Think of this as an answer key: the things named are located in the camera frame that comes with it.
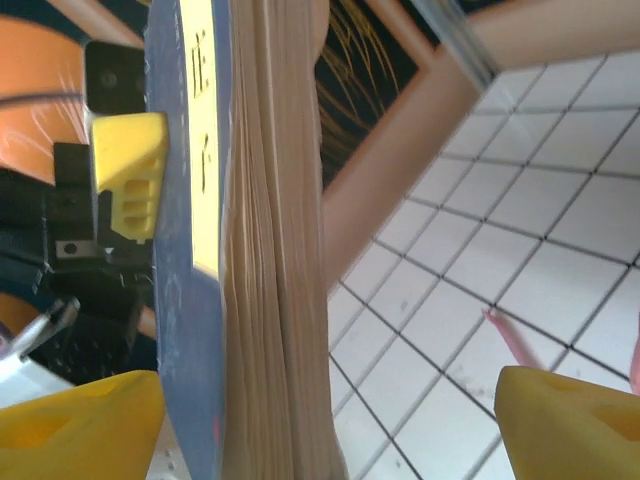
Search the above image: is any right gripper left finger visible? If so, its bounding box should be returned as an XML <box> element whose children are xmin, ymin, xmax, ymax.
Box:
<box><xmin>0</xmin><ymin>370</ymin><xmax>167</xmax><ymax>480</ymax></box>

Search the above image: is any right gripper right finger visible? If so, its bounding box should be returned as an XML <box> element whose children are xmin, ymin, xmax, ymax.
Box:
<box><xmin>493</xmin><ymin>364</ymin><xmax>640</xmax><ymax>480</ymax></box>

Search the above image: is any pink backpack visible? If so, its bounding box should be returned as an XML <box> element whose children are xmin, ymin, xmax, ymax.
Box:
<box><xmin>480</xmin><ymin>305</ymin><xmax>640</xmax><ymax>396</ymax></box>

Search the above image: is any navy book short yellow label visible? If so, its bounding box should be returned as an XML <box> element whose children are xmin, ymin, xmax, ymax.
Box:
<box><xmin>143</xmin><ymin>0</ymin><xmax>351</xmax><ymax>480</ymax></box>

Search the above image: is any aluminium frame post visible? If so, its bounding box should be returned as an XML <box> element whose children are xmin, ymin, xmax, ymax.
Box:
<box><xmin>413</xmin><ymin>0</ymin><xmax>501</xmax><ymax>87</ymax></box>

